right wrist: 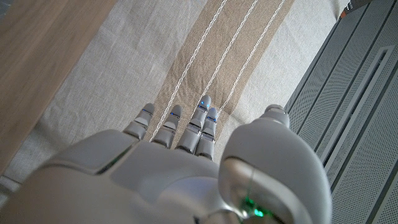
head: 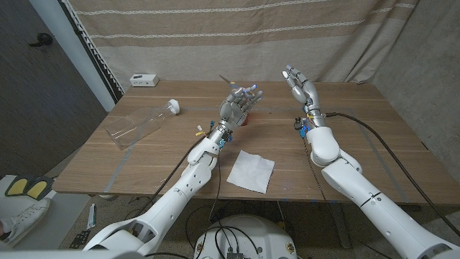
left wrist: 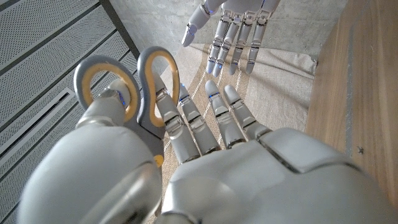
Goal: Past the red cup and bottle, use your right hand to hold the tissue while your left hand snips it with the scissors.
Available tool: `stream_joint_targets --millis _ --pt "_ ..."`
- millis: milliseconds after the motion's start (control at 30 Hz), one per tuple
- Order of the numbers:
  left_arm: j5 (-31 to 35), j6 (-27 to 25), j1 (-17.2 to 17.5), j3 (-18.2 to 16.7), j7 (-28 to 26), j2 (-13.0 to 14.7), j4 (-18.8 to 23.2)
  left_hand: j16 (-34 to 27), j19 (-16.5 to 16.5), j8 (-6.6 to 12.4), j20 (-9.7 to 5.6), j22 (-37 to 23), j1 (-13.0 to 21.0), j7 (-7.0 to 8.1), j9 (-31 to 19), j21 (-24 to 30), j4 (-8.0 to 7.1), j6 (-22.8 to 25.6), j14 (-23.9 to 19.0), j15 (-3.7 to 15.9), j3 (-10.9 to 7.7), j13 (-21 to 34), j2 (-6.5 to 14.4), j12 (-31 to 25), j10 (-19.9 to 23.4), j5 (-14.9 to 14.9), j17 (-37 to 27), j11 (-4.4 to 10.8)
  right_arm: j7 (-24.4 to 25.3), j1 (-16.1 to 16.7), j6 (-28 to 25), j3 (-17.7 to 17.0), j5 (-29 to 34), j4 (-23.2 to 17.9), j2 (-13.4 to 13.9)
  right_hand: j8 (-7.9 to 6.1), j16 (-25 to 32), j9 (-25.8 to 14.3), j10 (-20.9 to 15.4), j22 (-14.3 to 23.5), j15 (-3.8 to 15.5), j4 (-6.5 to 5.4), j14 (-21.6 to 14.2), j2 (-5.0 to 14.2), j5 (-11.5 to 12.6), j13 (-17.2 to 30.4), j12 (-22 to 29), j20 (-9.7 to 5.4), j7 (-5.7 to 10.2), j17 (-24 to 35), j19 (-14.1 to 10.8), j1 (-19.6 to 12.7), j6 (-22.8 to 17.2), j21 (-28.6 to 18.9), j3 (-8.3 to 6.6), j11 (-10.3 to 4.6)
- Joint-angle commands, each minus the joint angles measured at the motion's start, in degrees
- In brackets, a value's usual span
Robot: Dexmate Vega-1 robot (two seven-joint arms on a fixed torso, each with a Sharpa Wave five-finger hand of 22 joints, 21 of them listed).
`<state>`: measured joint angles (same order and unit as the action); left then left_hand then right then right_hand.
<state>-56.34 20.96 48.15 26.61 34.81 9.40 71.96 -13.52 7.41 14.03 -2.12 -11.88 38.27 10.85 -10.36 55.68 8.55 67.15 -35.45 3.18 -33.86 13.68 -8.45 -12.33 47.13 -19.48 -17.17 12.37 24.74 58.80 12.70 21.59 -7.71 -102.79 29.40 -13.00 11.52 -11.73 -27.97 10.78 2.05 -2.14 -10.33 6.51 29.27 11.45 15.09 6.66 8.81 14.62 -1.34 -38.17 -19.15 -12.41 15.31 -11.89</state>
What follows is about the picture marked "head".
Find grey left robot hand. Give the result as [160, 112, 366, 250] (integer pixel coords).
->
[208, 84, 264, 145]

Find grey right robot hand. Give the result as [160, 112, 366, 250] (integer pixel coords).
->
[282, 65, 327, 129]

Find grey orange handled scissors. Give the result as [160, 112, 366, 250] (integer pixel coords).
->
[218, 74, 257, 98]

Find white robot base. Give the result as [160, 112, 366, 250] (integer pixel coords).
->
[193, 214, 298, 259]

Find white tissue sheet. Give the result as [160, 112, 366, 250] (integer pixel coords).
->
[226, 150, 276, 194]

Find clear plastic bottle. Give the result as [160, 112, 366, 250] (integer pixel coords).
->
[103, 99, 180, 150]

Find beige striped curtain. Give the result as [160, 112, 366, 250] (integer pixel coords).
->
[68, 0, 420, 84]

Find white power box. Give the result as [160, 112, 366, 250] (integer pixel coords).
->
[129, 73, 160, 88]

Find grey table leg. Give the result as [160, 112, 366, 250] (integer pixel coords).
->
[329, 203, 352, 250]

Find white tube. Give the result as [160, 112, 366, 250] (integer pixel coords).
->
[87, 203, 97, 230]

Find dark wooden door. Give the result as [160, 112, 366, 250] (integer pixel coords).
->
[0, 0, 109, 179]

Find black perforated plate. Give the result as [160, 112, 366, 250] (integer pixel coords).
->
[68, 230, 91, 250]

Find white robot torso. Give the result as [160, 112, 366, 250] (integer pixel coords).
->
[0, 249, 147, 259]

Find white sneaker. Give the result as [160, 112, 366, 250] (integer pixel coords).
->
[0, 197, 52, 246]

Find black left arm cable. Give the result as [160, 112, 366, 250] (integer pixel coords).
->
[138, 129, 213, 218]

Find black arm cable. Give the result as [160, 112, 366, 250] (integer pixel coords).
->
[325, 112, 460, 238]
[138, 129, 213, 218]

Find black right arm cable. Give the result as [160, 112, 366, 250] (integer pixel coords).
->
[325, 112, 460, 238]

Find black door handle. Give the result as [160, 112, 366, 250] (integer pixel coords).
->
[28, 32, 54, 47]

